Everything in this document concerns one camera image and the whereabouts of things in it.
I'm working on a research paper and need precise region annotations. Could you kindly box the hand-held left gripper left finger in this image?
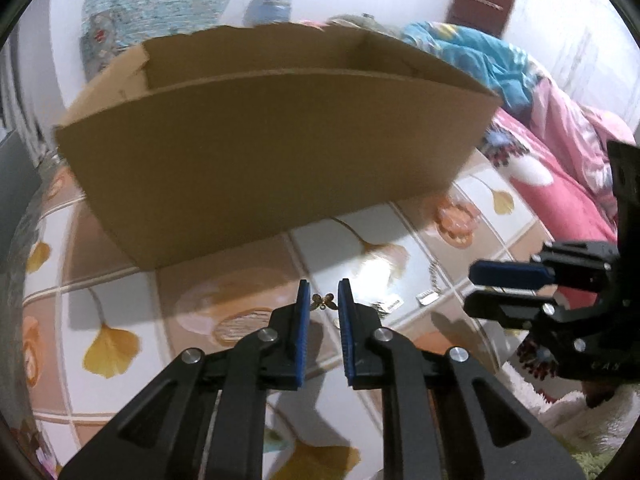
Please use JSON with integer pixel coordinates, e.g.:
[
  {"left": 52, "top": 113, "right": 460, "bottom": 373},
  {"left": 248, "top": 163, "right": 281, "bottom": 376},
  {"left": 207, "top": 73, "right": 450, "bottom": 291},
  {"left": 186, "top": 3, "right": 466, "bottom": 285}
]
[{"left": 60, "top": 279, "right": 313, "bottom": 480}]

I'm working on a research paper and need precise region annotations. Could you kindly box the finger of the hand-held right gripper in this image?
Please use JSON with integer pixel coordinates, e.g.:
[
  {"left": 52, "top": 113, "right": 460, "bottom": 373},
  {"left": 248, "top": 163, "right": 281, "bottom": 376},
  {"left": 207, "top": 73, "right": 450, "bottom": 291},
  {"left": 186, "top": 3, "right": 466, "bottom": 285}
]
[
  {"left": 468, "top": 259, "right": 556, "bottom": 291},
  {"left": 462, "top": 290, "right": 556, "bottom": 331}
]

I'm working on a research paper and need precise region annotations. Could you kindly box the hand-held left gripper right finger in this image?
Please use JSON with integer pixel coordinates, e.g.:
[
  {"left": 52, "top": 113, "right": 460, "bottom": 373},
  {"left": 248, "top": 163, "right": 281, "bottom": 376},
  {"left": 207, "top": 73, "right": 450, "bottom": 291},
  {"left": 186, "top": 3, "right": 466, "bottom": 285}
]
[{"left": 337, "top": 278, "right": 586, "bottom": 480}]

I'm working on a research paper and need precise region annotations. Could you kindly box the silver chain bracelet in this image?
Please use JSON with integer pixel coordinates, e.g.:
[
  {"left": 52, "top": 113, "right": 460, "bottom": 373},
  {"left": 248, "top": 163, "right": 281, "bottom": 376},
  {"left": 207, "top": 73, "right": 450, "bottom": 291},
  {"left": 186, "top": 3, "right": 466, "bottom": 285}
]
[{"left": 372, "top": 260, "right": 446, "bottom": 313}]

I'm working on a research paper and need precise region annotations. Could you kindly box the brown cardboard box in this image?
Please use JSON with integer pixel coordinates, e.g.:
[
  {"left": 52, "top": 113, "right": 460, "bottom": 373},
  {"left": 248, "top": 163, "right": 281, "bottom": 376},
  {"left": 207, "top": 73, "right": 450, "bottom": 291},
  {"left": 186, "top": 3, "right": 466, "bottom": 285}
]
[{"left": 52, "top": 22, "right": 503, "bottom": 271}]

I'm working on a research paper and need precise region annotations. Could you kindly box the pink floral blanket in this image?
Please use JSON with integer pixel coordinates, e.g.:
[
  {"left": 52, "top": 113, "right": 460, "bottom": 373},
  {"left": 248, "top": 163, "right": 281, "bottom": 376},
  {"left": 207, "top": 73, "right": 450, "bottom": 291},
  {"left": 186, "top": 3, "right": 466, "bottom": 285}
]
[{"left": 480, "top": 110, "right": 623, "bottom": 406}]

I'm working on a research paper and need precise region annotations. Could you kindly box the white fluffy robe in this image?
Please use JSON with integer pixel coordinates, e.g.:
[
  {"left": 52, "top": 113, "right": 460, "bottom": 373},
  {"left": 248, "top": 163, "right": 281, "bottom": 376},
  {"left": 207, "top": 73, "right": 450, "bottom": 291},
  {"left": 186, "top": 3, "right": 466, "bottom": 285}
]
[{"left": 500, "top": 360, "right": 636, "bottom": 456}]

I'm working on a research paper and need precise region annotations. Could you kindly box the green fluffy rug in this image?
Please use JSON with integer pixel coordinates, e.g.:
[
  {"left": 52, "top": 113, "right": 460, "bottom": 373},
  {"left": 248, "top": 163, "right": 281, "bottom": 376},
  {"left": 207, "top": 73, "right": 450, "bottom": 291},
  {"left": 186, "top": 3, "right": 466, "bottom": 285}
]
[{"left": 570, "top": 447, "right": 621, "bottom": 480}]

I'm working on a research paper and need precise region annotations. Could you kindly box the light pink quilt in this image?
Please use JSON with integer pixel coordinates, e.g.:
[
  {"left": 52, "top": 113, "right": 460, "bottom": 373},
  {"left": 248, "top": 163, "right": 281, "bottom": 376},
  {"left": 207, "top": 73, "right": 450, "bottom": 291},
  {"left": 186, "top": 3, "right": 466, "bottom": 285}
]
[{"left": 530, "top": 77, "right": 636, "bottom": 196}]

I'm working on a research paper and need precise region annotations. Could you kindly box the blue printed blanket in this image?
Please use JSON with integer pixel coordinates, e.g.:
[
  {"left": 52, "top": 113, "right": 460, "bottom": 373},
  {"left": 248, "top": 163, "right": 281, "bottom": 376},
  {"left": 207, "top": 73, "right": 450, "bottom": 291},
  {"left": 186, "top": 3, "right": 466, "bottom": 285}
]
[{"left": 400, "top": 21, "right": 543, "bottom": 111}]

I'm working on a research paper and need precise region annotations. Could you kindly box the grey cloth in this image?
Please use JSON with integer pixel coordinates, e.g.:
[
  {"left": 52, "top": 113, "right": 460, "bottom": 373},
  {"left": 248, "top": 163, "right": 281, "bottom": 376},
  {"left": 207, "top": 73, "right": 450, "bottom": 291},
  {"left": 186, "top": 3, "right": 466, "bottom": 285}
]
[{"left": 325, "top": 12, "right": 401, "bottom": 38}]

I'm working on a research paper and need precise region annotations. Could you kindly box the teal patterned cloth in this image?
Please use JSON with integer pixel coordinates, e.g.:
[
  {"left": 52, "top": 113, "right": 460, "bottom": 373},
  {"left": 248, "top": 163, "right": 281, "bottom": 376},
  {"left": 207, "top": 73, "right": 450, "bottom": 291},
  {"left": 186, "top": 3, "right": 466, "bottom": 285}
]
[{"left": 80, "top": 0, "right": 253, "bottom": 83}]

